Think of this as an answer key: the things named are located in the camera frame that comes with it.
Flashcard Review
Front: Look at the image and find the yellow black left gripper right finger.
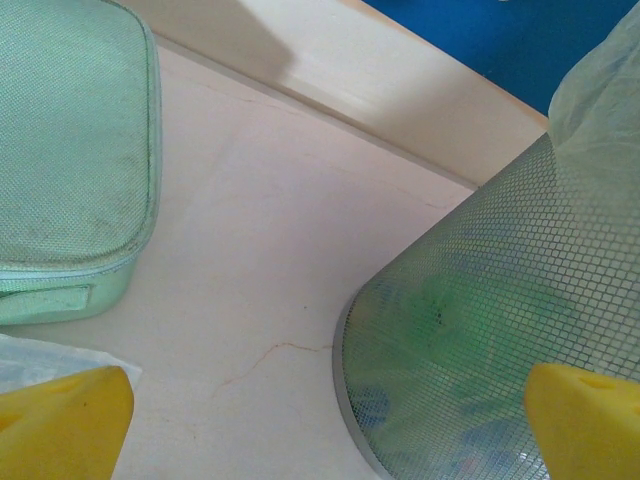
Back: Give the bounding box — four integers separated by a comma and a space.
523, 363, 640, 480

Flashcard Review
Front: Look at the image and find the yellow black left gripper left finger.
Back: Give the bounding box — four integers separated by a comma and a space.
0, 366, 135, 480

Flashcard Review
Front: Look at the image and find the clear plastic waste bin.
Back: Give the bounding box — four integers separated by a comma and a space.
332, 132, 640, 476

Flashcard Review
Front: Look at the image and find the pale green bin liner bag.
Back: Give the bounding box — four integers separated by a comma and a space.
548, 0, 640, 166

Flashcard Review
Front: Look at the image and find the clear plastic zip bag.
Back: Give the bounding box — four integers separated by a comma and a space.
0, 333, 144, 396

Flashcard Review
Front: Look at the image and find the mint green zip pouch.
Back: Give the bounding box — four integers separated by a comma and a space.
0, 0, 162, 326

